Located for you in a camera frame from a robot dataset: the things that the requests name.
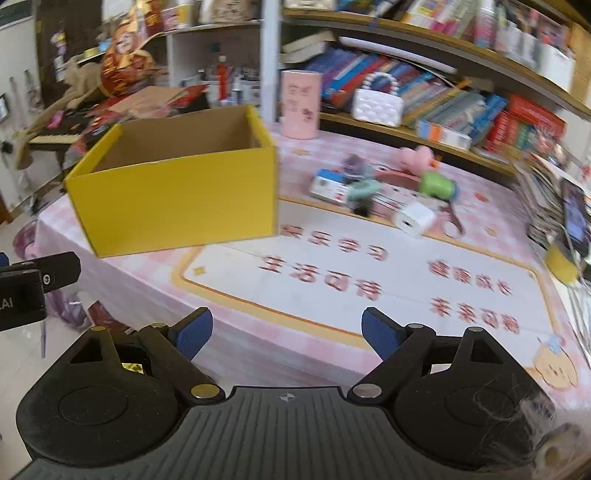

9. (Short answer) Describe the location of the brown plush toy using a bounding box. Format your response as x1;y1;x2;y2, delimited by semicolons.
13;58;108;171

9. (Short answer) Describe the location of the wooden bookshelf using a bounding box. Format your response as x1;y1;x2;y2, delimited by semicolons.
281;0;591;182

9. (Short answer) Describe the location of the smartphone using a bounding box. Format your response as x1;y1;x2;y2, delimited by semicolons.
560;178;591;259

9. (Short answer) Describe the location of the small blue white box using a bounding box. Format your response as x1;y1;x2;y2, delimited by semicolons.
308;168;349;202

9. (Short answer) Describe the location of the small pink plush toy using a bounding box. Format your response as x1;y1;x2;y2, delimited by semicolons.
398;145;441;175

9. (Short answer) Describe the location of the purple grey toy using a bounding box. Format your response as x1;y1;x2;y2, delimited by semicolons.
341;154;376;178

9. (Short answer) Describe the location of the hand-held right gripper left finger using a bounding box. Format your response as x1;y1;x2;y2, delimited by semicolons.
69;307;227;404

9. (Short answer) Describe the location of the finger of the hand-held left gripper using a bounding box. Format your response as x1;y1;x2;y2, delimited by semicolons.
34;251;82;294

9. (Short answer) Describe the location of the rolled white paper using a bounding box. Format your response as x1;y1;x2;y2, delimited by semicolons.
339;36;459;75

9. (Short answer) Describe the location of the yellow tape roll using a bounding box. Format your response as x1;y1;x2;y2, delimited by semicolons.
545;242;581;285

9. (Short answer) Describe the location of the white shelf unit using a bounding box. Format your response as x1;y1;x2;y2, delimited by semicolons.
164;0;283;121

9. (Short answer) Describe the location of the purple plastic bag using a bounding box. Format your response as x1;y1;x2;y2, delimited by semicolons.
13;219;44;259

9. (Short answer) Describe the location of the small green toy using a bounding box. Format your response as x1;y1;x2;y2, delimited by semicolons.
419;171;458;202

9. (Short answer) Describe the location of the row of colourful books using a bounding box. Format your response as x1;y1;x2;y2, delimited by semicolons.
318;48;568;154
336;0;579;90

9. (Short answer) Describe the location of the white charger cube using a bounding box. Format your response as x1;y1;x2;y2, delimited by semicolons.
394;199;437;238

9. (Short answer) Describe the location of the pink cylindrical container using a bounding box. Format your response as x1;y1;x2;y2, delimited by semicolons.
280;69;322;139

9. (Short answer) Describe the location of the orange blue white box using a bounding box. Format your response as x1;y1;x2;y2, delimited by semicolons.
414;117;472;152

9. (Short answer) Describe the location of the brown cardboard sheet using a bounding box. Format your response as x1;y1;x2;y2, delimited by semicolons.
110;85;186;117

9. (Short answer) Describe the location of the red tassel ornament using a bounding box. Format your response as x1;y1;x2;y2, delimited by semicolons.
216;54;230;103

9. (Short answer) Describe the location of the thick pale book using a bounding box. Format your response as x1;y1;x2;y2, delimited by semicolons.
283;31;337;54
281;48;324;64

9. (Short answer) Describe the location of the red gold figure decoration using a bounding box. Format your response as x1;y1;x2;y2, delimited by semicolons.
98;0;161;99

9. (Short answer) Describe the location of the black keyboard piano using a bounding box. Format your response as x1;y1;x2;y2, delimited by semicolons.
28;111;95;155

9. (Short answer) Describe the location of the white quilted pearl-handle handbag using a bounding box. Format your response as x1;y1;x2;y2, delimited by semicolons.
352;71;404;128

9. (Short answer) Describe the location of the pink checkered tablecloth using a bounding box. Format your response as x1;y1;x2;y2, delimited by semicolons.
34;122;591;409

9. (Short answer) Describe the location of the yellow cardboard box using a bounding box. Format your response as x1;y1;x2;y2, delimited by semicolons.
65;105;279;258

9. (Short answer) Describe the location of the teal handheld device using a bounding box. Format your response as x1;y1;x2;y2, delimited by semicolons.
346;178;382;204

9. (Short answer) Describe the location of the stack of magazines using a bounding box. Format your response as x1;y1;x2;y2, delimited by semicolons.
512;151;591;250

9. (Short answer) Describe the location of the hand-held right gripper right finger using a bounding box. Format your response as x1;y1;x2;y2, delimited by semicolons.
348;308;513;406

